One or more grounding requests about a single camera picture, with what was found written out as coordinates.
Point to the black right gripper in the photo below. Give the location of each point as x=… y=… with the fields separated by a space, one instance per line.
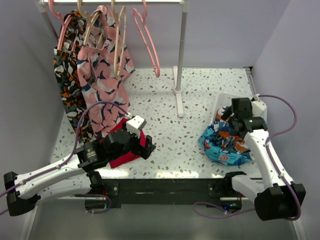
x=225 y=115

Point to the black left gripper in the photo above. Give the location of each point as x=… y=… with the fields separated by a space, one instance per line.
x=145 y=151

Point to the beige wooden hanger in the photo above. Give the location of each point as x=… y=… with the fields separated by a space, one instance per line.
x=120 y=37

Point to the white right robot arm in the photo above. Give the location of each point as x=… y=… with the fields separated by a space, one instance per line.
x=278 y=197

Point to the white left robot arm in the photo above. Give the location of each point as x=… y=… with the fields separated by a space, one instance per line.
x=76 y=174

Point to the light blue shark shorts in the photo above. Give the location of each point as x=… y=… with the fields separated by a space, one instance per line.
x=222 y=144

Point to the pink shark shorts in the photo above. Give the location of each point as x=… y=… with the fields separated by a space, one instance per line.
x=104 y=94

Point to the black orange camo shorts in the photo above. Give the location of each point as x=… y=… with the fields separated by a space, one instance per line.
x=66 y=74

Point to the pink empty hanger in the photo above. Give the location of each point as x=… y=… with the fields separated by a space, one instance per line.
x=140 y=22

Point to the wooden hanger with shorts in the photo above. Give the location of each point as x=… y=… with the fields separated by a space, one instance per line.
x=89 y=21

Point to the pink hanger far left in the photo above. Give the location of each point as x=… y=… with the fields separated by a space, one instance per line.
x=68 y=35

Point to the white plastic basket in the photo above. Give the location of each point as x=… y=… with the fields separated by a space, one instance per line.
x=223 y=99

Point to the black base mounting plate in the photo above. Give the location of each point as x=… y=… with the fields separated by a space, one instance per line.
x=165 y=191

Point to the white clothes rack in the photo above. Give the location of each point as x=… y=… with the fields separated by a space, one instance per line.
x=177 y=70

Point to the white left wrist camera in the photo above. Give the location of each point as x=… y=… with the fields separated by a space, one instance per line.
x=136 y=124

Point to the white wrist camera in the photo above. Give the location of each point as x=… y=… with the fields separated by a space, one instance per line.
x=259 y=108
x=136 y=124

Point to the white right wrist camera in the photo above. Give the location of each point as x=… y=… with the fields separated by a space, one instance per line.
x=259 y=108

